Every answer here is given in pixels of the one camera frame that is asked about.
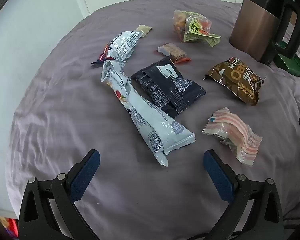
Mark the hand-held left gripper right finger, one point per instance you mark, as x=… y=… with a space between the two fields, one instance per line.
x=217 y=175

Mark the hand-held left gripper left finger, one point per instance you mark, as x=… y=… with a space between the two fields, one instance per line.
x=86 y=172

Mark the pink striped snack packet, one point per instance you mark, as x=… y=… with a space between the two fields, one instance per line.
x=235 y=132

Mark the green metal tray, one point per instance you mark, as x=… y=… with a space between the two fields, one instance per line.
x=290 y=65

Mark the brown oat snack packet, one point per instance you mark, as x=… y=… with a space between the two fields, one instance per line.
x=237 y=80

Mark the long white snack packet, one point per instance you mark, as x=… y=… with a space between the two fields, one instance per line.
x=140 y=112

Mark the black snack packet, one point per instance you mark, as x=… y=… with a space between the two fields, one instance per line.
x=160 y=85

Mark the purple bed sheet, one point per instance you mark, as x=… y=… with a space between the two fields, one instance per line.
x=65 y=105

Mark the red printed object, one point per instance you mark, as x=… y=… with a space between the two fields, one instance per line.
x=10 y=227

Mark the copper and black electric kettle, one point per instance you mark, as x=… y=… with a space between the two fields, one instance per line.
x=255 y=25

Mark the small orange wrapped snack bar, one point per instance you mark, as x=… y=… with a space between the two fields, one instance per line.
x=173 y=52

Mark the crumpled white red-ended snack packet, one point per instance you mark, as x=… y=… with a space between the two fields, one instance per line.
x=122 y=45

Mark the clear snack bag yellow label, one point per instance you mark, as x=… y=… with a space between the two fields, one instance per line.
x=190 y=27

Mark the small beige snack packet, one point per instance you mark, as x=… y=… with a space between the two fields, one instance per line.
x=145 y=29

